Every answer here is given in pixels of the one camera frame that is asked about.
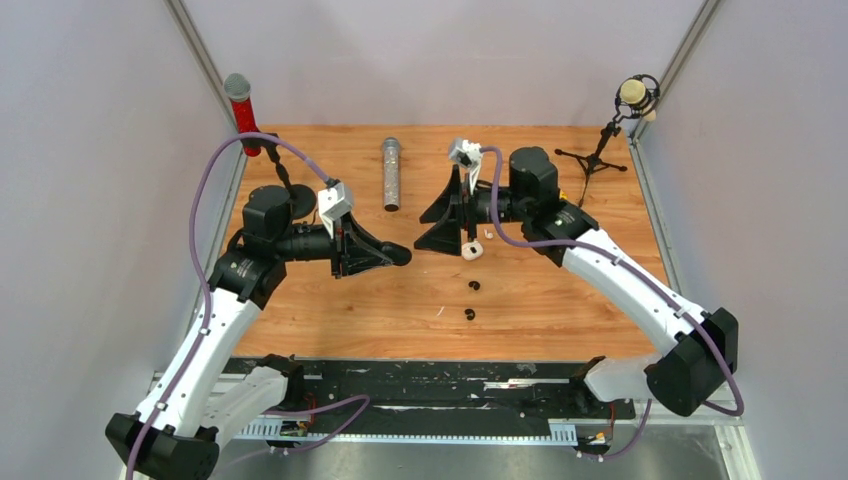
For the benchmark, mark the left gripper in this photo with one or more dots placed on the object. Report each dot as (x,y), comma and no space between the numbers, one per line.
(351,264)

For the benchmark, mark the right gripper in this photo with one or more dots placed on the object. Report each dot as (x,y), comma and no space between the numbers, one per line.
(445,236)

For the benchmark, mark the black earbud charging case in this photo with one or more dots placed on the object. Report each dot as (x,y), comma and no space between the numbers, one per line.
(397,254)

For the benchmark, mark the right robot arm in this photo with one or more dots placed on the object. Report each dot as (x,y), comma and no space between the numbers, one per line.
(696,349)

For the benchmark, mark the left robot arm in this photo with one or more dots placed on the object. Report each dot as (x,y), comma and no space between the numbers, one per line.
(179,430)

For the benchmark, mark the white earbud case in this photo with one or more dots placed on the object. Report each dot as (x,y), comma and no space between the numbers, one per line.
(471,250)

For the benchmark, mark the silver glitter microphone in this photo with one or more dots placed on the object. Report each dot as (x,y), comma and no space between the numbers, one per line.
(391,152)

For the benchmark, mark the red glitter microphone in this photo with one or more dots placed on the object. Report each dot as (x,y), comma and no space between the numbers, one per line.
(238,89)

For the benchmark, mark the beige condenser microphone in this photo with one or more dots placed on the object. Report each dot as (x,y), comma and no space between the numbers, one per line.
(637,98)

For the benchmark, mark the black tripod mic stand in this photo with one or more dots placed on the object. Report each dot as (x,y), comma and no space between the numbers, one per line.
(593,162)

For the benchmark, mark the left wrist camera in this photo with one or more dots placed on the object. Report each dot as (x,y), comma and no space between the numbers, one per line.
(333,202)

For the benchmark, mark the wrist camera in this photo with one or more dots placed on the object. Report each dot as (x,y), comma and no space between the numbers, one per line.
(468,155)
(333,202)

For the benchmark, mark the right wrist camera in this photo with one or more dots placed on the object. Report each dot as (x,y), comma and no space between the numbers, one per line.
(468,155)

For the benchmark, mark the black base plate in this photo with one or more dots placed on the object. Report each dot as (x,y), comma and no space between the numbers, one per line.
(448,398)

